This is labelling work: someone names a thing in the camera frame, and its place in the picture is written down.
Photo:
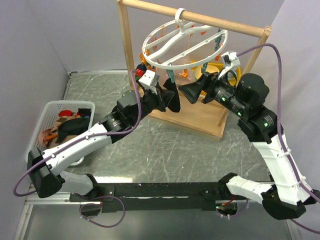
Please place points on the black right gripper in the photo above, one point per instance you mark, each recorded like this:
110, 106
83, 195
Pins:
209, 81

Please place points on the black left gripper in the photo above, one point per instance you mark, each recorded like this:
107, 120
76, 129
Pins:
161, 106

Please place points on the black socks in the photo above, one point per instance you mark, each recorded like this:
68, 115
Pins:
171, 97

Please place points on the white round clip hanger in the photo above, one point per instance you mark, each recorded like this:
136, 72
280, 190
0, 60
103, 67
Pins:
167, 45

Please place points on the red sock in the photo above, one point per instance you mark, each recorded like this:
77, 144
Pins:
65, 113

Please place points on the argyle patterned sock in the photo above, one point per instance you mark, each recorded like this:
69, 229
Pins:
60, 122

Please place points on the orange sock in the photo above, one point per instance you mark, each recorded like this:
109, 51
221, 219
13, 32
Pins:
50, 137

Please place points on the santa pattern sock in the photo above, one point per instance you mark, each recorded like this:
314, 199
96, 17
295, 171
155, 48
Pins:
72, 127

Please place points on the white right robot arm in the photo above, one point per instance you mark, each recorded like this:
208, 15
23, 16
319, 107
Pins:
285, 198

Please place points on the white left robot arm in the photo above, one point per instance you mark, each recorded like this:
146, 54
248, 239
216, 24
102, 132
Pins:
46, 169

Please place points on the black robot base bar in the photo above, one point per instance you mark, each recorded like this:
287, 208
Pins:
157, 196

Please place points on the wooden hanger rack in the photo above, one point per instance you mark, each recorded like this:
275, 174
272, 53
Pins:
208, 121

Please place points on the yellow plastic tray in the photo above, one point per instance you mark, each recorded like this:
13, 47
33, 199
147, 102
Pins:
217, 67

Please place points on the navy green striped sock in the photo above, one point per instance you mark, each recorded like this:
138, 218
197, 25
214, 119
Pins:
141, 68

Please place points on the navy sock in basket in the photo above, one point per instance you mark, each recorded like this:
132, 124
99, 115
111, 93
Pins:
84, 113

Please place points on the white plastic basket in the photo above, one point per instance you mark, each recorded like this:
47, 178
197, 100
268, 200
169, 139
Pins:
51, 112

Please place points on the pink sock in basket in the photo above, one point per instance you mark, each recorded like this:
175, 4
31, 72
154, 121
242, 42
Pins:
44, 137

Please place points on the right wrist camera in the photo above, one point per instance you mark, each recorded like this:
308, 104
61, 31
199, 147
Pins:
230, 61

